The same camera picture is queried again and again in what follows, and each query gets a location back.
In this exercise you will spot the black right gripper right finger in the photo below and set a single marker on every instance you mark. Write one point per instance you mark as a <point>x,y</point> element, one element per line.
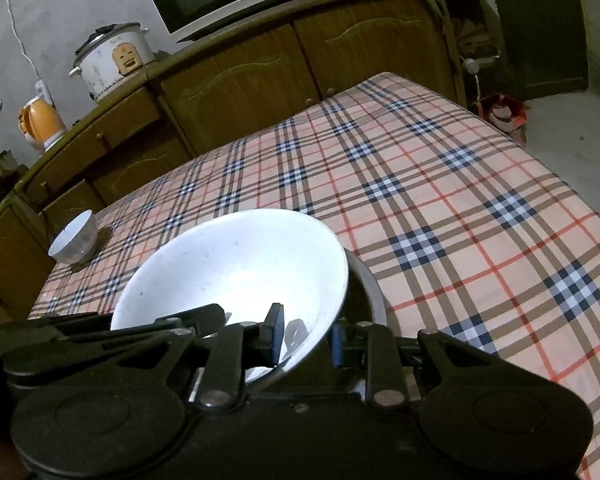
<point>381,357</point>

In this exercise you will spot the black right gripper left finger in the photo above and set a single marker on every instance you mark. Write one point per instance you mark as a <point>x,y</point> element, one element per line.
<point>207,359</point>

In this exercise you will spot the red patterned bag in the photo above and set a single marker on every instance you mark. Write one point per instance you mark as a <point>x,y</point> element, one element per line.
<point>504,113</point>

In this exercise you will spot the wide white shallow bowl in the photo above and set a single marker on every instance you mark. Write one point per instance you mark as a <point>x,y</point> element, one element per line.
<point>244,262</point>

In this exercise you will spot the brown wooden cabinet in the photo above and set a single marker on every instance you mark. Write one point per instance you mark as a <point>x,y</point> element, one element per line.
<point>240,80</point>

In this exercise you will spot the small white deep bowl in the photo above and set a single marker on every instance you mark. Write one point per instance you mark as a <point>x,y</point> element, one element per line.
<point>76,241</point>

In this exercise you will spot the steel plate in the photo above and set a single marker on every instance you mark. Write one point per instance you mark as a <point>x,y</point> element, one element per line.
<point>317,373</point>

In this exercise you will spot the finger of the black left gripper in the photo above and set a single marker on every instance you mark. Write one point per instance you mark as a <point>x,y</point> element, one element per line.
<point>54,346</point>

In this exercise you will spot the plaid checkered tablecloth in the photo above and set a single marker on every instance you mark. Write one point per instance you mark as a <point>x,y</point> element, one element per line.
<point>464,230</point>

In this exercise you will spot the white rice cooker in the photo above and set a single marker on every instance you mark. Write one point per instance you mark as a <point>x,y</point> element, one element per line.
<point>110,55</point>

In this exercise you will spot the orange electric kettle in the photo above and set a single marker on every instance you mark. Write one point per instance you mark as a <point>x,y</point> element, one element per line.
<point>40,124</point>

